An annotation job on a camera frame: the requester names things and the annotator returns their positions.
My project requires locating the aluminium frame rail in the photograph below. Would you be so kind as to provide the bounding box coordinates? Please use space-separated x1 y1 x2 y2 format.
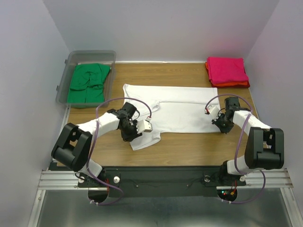
38 169 294 190

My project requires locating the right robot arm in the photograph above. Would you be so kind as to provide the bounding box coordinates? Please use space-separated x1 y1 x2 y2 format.
205 95 285 186

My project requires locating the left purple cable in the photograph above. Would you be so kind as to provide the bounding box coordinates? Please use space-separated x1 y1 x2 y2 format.
85 97 152 206

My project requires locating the white t shirt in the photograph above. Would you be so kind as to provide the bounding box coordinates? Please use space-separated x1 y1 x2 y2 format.
123 84 220 150

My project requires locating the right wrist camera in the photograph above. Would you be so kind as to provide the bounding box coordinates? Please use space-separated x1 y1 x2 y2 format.
205 105 220 119

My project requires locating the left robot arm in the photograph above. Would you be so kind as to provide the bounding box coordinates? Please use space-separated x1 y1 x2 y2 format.
51 102 143 178

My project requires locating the grey plastic bin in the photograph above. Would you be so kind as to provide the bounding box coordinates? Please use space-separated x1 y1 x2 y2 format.
56 50 116 108

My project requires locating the green t shirt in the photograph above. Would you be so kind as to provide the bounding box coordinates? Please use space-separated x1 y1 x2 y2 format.
67 63 111 104

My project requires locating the purple cable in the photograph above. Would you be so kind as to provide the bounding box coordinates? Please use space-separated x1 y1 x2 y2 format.
205 94 266 204
85 97 152 206

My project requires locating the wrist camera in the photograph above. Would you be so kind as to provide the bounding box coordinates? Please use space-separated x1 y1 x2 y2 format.
136 117 153 134
205 105 220 119

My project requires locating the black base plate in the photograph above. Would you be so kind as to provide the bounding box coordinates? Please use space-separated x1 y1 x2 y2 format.
78 166 247 199

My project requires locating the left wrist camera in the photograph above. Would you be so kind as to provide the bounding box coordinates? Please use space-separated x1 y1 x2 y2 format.
136 117 153 134

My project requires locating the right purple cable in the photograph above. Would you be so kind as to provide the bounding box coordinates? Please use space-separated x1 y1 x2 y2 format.
205 94 266 204

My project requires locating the pink folded t shirt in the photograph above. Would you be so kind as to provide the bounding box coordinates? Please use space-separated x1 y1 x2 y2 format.
206 57 249 85

